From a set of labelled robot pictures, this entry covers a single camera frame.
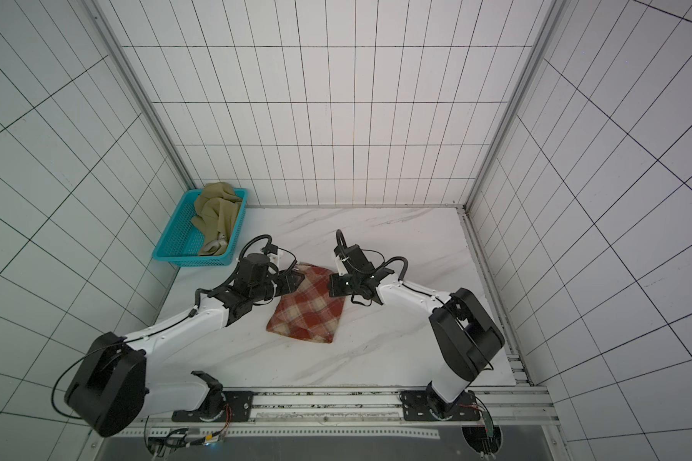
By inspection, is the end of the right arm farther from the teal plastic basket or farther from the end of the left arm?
the teal plastic basket

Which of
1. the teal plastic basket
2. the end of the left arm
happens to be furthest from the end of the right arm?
the teal plastic basket

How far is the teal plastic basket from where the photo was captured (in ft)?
3.23
